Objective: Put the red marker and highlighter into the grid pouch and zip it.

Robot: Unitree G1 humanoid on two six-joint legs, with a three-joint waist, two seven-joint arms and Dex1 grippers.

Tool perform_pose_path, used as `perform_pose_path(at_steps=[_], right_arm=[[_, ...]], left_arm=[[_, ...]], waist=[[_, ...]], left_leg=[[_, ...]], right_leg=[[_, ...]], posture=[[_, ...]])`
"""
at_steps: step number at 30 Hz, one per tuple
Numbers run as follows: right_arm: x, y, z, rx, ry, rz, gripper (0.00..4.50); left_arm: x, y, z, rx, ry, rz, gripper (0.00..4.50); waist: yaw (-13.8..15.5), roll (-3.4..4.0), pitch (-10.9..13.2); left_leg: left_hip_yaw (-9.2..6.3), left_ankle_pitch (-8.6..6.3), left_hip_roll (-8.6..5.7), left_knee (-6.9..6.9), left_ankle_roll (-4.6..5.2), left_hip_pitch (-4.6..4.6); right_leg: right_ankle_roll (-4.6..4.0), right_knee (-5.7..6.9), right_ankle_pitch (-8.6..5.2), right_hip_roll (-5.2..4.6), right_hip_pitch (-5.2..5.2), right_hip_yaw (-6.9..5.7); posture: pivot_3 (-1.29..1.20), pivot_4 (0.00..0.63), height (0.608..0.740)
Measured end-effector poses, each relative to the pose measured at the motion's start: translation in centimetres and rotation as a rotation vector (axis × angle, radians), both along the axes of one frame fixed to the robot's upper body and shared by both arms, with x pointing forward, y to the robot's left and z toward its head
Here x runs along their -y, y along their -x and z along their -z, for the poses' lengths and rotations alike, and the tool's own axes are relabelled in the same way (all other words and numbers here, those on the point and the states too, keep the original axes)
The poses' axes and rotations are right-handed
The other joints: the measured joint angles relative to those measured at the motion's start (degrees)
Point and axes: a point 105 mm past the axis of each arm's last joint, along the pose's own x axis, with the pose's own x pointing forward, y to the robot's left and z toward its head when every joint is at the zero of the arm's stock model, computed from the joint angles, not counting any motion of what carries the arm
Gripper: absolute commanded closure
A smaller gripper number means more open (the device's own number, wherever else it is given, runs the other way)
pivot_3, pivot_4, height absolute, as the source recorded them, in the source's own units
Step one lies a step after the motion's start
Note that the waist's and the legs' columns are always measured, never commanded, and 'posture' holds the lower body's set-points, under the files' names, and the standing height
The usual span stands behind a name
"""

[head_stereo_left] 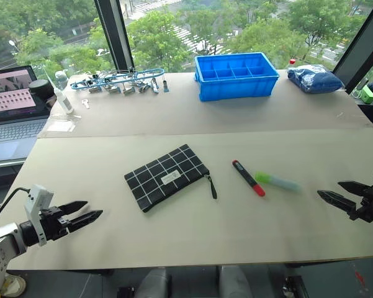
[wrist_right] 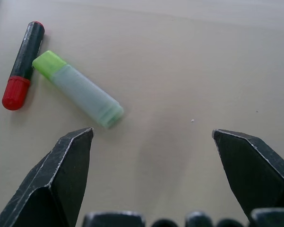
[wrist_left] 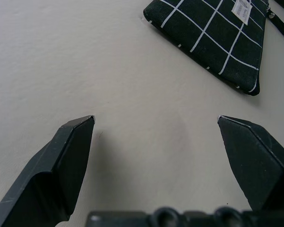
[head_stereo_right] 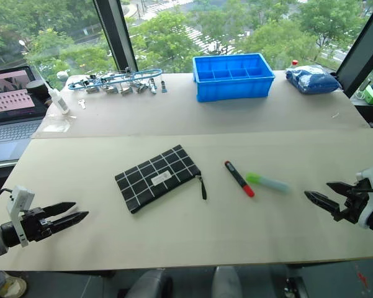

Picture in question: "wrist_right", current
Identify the black marker with red cap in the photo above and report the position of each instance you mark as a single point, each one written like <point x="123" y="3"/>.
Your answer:
<point x="23" y="63"/>

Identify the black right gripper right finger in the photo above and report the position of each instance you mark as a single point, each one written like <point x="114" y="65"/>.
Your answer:
<point x="252" y="170"/>

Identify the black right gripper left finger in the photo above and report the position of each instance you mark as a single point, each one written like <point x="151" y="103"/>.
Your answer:
<point x="54" y="179"/>

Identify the green highlighter pen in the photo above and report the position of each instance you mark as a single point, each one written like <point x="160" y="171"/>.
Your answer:
<point x="79" y="91"/>

